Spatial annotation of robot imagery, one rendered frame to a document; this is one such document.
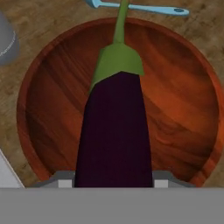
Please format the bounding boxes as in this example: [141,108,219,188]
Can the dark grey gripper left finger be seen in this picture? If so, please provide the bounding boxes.
[32,170,76,189]

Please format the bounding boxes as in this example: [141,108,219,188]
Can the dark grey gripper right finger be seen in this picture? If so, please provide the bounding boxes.
[151,170,196,189]

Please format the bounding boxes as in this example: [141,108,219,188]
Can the purple eggplant with green stem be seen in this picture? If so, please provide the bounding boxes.
[73,0,154,189]

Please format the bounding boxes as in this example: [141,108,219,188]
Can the white sink edge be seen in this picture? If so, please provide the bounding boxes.
[0,149,25,189]

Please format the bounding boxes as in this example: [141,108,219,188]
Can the brown wooden bowl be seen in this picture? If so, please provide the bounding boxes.
[16,17,224,188]

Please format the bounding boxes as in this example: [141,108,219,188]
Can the grey rounded container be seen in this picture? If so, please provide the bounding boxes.
[0,11,21,67]

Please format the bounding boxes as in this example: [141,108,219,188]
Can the light blue spatula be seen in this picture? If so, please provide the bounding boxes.
[85,0,191,18]

